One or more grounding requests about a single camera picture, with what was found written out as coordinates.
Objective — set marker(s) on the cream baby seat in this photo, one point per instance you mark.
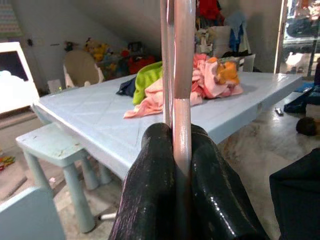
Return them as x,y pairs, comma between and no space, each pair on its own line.
80,67

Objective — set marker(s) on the red toy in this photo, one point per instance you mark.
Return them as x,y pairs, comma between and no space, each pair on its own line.
141,65

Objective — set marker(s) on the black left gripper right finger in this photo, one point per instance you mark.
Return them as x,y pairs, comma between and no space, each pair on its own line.
215,187

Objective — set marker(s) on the orange cloth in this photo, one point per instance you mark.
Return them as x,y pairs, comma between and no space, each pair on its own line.
227,72

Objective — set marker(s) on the navy cloth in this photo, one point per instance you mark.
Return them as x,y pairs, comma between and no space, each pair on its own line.
126,88

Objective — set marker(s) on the light blue plastic stool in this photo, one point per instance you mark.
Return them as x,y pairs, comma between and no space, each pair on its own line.
55,145

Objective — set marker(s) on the large black garment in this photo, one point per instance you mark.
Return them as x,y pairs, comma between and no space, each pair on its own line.
297,200

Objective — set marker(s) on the white laundry basket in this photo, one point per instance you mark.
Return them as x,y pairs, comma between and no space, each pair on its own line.
247,62

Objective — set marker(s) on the small silver object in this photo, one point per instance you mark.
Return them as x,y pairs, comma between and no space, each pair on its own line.
279,111

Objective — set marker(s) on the light blue plastic table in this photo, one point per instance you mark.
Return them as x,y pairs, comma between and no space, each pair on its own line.
87,112

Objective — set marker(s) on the white tube frame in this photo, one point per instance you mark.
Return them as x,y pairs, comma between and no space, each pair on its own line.
108,216

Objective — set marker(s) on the yellow plush toy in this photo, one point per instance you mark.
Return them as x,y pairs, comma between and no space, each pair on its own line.
98,50

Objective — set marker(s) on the pink cloth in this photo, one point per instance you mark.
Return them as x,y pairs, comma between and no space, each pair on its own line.
215,87

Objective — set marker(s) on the navy clothes pile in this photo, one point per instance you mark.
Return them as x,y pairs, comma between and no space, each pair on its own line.
297,103

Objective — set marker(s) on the colourful floor toy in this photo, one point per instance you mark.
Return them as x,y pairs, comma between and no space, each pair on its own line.
6,162

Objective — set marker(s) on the blue hanging garment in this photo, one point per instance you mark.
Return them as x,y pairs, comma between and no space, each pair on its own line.
237,30

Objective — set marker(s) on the pale pink plastic hanger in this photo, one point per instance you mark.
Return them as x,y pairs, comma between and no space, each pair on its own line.
182,75

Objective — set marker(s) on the green cloth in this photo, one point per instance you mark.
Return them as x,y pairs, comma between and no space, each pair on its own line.
147,80

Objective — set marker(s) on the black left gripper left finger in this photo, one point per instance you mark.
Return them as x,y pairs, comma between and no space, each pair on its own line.
147,187

